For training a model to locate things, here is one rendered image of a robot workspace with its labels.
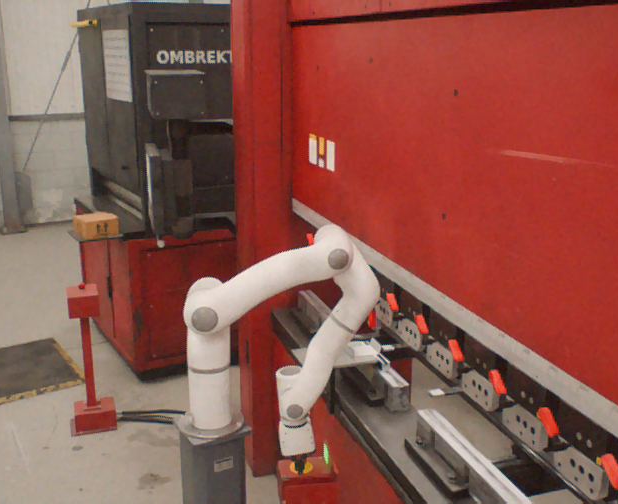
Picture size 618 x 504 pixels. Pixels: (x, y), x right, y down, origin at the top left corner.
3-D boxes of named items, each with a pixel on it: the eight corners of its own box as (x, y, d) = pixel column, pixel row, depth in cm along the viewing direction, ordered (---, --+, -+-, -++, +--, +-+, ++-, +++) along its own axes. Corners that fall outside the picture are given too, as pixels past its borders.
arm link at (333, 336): (363, 345, 202) (300, 430, 207) (354, 323, 217) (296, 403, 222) (336, 328, 200) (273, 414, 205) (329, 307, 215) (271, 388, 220)
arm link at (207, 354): (186, 374, 206) (182, 293, 199) (191, 348, 224) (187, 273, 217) (229, 373, 207) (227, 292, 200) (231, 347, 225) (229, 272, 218)
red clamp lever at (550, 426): (538, 407, 159) (557, 450, 154) (554, 404, 160) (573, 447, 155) (534, 410, 161) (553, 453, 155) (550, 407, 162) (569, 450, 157)
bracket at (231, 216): (192, 227, 391) (191, 214, 389) (237, 223, 399) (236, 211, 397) (206, 245, 355) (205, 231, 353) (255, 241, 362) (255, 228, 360)
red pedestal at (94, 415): (70, 420, 424) (56, 282, 401) (114, 413, 431) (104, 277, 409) (70, 437, 405) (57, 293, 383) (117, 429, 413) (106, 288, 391)
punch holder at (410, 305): (397, 335, 236) (399, 286, 232) (421, 332, 239) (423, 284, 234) (418, 353, 222) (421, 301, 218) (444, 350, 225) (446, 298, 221)
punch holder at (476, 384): (460, 389, 200) (464, 332, 195) (488, 385, 202) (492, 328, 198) (490, 414, 186) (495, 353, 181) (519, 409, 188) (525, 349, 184)
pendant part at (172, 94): (153, 236, 388) (144, 69, 365) (201, 233, 394) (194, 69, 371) (159, 263, 341) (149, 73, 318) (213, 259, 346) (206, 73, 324)
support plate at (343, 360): (291, 352, 270) (291, 349, 269) (358, 343, 278) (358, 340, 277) (306, 372, 253) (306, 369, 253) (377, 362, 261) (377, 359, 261)
